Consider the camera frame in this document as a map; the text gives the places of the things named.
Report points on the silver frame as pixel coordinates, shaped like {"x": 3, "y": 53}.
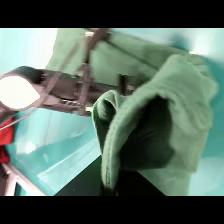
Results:
{"x": 18, "y": 181}

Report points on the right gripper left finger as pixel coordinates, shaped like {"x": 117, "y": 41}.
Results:
{"x": 88, "y": 181}

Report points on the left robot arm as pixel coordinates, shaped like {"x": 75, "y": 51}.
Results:
{"x": 63, "y": 88}

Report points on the red garment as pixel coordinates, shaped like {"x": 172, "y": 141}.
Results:
{"x": 6, "y": 133}

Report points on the green shirt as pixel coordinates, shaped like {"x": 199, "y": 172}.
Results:
{"x": 180, "y": 100}

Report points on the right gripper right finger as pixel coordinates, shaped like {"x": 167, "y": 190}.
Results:
{"x": 136, "y": 185}

